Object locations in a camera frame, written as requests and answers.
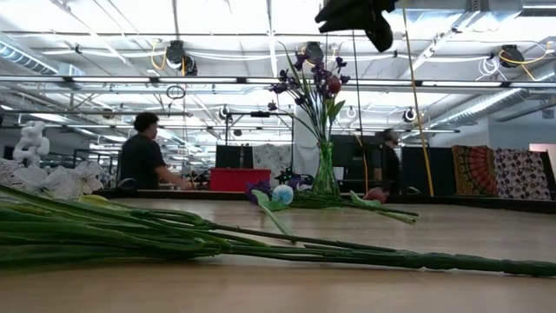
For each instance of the black screen panel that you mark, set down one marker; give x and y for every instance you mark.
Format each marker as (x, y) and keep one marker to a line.
(347, 161)

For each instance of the purple flower bunch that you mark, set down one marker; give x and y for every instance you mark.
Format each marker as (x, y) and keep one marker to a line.
(320, 75)

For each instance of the white flower bouquet green stems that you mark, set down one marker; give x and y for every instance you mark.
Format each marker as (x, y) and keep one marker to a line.
(130, 230)

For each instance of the small black white reel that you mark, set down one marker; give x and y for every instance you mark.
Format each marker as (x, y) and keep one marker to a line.
(408, 115)

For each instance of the black metal rig frame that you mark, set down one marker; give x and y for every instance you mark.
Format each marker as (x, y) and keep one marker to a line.
(260, 114)

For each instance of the white circle patterned cloth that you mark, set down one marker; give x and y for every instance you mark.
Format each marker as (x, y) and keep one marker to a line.
(521, 174)

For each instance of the orange mandala cloth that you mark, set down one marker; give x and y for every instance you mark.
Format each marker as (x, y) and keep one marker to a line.
(473, 169)

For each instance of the red plastic bin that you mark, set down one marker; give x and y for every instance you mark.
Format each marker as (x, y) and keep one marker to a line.
(234, 179)

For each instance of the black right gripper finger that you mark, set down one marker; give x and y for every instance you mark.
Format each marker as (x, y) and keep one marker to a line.
(347, 23)
(347, 9)

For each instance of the person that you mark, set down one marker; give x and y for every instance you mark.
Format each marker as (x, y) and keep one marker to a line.
(391, 165)
(139, 161)

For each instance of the single purple flower stem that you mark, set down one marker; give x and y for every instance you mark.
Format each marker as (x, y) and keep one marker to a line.
(258, 189)

